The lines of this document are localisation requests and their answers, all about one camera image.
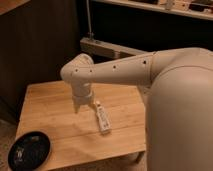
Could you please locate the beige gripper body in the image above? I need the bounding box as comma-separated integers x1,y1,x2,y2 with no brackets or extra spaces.
71,83,94,106

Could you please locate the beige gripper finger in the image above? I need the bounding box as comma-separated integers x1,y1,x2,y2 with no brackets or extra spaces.
88,102,96,111
74,105,80,114

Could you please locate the white bottle with label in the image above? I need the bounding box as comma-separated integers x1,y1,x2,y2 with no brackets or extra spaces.
95,101,111,134

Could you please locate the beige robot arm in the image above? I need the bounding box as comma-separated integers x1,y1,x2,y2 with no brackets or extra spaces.
60,48,213,171

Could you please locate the light wooden table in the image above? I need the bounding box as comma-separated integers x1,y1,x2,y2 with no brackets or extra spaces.
16,81,146,171

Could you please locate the grey metal beam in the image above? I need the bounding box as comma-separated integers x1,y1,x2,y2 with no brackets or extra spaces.
80,37,144,59

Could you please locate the vertical metal pole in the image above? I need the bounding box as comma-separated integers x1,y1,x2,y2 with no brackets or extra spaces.
86,0,94,41

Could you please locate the dark wooden cabinet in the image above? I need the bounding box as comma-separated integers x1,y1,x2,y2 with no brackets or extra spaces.
0,0,80,124

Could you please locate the wooden shelf with items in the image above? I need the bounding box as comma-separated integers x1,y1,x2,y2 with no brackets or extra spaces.
94,0,213,21

